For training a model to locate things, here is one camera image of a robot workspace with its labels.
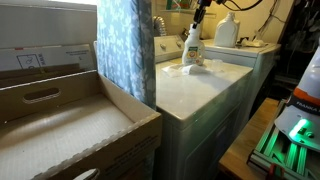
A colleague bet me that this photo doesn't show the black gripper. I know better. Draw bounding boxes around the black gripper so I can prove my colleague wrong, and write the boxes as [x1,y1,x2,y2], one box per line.
[191,0,214,30]

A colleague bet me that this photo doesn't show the white ribbed bottle cap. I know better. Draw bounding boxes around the white ribbed bottle cap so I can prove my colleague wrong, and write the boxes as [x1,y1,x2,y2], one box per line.
[190,23,202,35]

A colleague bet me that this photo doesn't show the small white detergent bottle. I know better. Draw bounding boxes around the small white detergent bottle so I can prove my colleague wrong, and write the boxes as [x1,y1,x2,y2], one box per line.
[181,23,206,67]

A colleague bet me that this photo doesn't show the green boxes on shelf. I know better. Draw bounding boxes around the green boxes on shelf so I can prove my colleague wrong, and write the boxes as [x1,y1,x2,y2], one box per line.
[165,0,191,10]

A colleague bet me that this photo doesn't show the large Kirkland detergent jug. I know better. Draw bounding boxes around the large Kirkland detergent jug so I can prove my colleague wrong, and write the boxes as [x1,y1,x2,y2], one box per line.
[213,11,241,48]

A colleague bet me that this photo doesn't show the crumpled white dryer sheet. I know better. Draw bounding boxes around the crumpled white dryer sheet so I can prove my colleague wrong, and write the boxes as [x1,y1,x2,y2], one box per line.
[162,63,212,78]

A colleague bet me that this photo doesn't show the white washing machine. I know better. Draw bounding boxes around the white washing machine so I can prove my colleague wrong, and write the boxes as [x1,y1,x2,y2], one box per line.
[153,34,254,180]
[202,38,282,128]

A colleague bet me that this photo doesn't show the blue patterned curtain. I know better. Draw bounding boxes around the blue patterned curtain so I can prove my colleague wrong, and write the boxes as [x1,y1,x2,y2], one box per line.
[96,0,157,110]

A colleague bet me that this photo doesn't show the wooden platform board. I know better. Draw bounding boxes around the wooden platform board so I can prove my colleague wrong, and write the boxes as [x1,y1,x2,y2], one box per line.
[218,97,279,180]

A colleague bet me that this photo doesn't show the flat printed white cardboard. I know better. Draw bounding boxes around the flat printed white cardboard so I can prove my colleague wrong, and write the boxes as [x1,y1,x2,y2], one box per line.
[0,43,98,81]

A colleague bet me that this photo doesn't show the open brown cardboard box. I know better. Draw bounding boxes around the open brown cardboard box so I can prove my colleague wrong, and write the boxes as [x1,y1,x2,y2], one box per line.
[0,69,163,180]

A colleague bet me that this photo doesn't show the wall shelf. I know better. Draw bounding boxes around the wall shelf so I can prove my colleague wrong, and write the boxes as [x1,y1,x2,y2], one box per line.
[159,8,216,16]

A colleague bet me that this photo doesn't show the silver flexible vent duct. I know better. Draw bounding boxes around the silver flexible vent duct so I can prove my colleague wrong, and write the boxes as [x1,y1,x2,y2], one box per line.
[153,15,168,38]

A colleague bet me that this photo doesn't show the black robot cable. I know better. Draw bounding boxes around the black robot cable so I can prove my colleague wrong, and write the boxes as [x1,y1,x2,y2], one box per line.
[219,0,264,12]

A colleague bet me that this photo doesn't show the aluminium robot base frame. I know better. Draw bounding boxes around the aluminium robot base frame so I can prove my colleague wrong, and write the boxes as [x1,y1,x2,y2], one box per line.
[247,99,320,180]

